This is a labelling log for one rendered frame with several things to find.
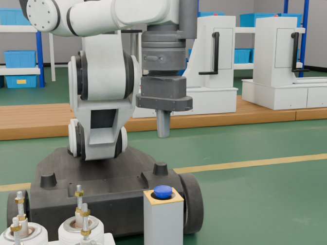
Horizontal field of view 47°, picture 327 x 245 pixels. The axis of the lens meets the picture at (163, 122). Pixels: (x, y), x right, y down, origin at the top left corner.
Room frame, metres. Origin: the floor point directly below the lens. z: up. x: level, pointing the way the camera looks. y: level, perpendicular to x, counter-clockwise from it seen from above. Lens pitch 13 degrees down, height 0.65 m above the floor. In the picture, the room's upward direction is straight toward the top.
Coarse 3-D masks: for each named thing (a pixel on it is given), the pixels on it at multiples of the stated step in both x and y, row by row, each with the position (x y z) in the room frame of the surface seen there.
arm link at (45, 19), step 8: (24, 0) 0.84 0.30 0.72; (32, 0) 0.82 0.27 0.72; (40, 0) 0.81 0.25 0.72; (48, 0) 0.81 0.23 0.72; (88, 0) 0.91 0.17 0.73; (24, 8) 0.85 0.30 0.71; (32, 8) 0.83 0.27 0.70; (40, 8) 0.82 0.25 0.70; (48, 8) 0.81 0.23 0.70; (56, 8) 0.81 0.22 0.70; (24, 16) 0.85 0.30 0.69; (32, 16) 0.83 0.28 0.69; (40, 16) 0.82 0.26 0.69; (48, 16) 0.81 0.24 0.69; (56, 16) 0.81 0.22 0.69; (32, 24) 0.84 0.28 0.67; (40, 24) 0.83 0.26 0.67; (48, 24) 0.82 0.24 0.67; (56, 24) 0.82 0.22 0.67
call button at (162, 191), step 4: (156, 188) 0.76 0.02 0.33; (160, 188) 0.76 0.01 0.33; (164, 188) 0.76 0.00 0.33; (168, 188) 0.76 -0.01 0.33; (156, 192) 0.75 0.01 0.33; (160, 192) 0.74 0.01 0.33; (164, 192) 0.74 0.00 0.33; (168, 192) 0.75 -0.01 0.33; (160, 196) 0.75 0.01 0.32; (164, 196) 0.75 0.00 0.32; (168, 196) 0.75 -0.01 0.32
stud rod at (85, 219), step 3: (84, 204) 0.64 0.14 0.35; (84, 207) 0.63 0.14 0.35; (87, 207) 0.64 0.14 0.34; (84, 210) 0.64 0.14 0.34; (87, 210) 0.64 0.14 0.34; (87, 216) 0.64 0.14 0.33; (84, 219) 0.63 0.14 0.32; (87, 219) 0.64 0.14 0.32; (84, 222) 0.63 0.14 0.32; (87, 222) 0.64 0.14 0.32; (84, 225) 0.64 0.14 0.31; (87, 225) 0.64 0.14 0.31; (84, 228) 0.64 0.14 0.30; (87, 228) 0.64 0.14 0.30; (84, 237) 0.63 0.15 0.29; (87, 237) 0.64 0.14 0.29
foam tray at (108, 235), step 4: (104, 236) 0.83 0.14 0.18; (108, 236) 0.83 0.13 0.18; (104, 240) 0.81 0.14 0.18; (108, 240) 0.81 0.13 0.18; (112, 240) 0.81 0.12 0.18; (48, 244) 0.79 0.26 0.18; (52, 244) 0.79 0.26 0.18; (56, 244) 0.79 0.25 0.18; (104, 244) 0.79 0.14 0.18; (108, 244) 0.79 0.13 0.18; (112, 244) 0.79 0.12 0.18
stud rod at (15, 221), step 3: (15, 219) 0.60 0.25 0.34; (15, 222) 0.60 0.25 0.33; (18, 222) 0.60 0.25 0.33; (15, 225) 0.60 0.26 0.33; (18, 231) 0.60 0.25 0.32; (15, 234) 0.60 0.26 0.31; (18, 234) 0.60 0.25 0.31; (15, 237) 0.60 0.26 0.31; (18, 237) 0.60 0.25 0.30; (15, 240) 0.60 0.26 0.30; (18, 240) 0.60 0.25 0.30; (15, 243) 0.60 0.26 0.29; (18, 243) 0.60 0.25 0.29
